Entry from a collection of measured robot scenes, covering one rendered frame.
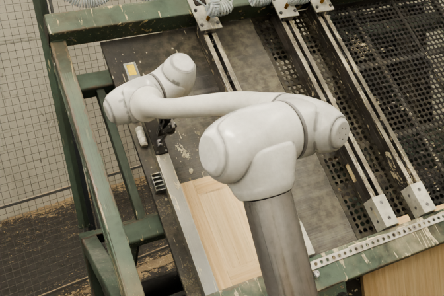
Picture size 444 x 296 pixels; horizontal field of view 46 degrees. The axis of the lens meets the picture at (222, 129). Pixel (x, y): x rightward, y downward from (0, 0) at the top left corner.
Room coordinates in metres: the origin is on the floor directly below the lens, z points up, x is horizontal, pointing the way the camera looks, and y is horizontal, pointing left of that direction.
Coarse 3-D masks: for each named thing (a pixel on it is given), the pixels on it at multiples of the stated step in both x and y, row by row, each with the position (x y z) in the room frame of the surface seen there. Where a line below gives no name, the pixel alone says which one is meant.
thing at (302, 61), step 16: (288, 0) 2.36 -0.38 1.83; (272, 16) 2.47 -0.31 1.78; (288, 16) 2.38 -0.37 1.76; (288, 32) 2.37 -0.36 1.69; (288, 48) 2.37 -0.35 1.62; (304, 48) 2.33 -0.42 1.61; (304, 64) 2.28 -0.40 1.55; (304, 80) 2.28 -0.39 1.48; (320, 80) 2.24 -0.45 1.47; (320, 96) 2.19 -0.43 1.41; (352, 144) 2.08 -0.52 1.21; (352, 160) 2.03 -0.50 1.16; (368, 176) 2.00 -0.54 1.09; (368, 192) 1.95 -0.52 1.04; (368, 208) 1.96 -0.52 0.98; (384, 208) 1.92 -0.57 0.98; (384, 224) 1.88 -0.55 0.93
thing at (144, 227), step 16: (432, 16) 2.82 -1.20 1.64; (368, 32) 2.62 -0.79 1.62; (80, 80) 2.11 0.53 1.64; (96, 80) 2.13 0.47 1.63; (96, 96) 2.13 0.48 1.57; (112, 128) 2.03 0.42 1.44; (112, 144) 2.01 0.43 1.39; (400, 144) 2.26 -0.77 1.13; (128, 176) 1.92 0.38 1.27; (128, 192) 1.89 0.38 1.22; (128, 224) 1.79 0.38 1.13; (144, 224) 1.80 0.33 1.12; (160, 224) 1.81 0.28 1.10; (128, 240) 1.75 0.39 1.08; (144, 240) 1.77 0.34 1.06
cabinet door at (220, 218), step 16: (208, 176) 1.91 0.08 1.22; (192, 192) 1.85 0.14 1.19; (208, 192) 1.87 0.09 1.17; (224, 192) 1.88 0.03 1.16; (192, 208) 1.82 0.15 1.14; (208, 208) 1.83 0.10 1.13; (224, 208) 1.84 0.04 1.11; (240, 208) 1.86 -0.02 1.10; (208, 224) 1.79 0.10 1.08; (224, 224) 1.81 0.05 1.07; (240, 224) 1.82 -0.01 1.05; (208, 240) 1.75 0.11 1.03; (224, 240) 1.77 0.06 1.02; (240, 240) 1.78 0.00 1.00; (208, 256) 1.72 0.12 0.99; (224, 256) 1.73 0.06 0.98; (240, 256) 1.74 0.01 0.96; (256, 256) 1.75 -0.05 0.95; (224, 272) 1.69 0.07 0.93; (240, 272) 1.70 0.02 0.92; (256, 272) 1.72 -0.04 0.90; (224, 288) 1.66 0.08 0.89
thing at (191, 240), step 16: (128, 64) 2.12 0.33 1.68; (128, 80) 2.08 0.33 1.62; (144, 128) 1.98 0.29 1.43; (160, 160) 1.89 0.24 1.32; (176, 176) 1.86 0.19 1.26; (176, 192) 1.82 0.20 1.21; (176, 208) 1.78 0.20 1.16; (192, 224) 1.76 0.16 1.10; (192, 240) 1.72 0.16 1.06; (192, 256) 1.69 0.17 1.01; (208, 272) 1.66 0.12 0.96; (208, 288) 1.63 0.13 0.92
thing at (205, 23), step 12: (192, 0) 2.31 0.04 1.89; (216, 0) 2.17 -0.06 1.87; (192, 12) 2.27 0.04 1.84; (204, 12) 2.29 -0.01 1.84; (204, 24) 2.24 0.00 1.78; (216, 24) 2.26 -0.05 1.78; (204, 36) 2.25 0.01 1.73; (216, 36) 2.26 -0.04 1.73; (204, 48) 2.27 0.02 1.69; (216, 48) 2.25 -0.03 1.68; (216, 60) 2.19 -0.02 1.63; (228, 60) 2.20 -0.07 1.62; (216, 72) 2.19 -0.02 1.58; (228, 72) 2.17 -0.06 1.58; (228, 84) 2.12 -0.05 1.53; (312, 252) 1.75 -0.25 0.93
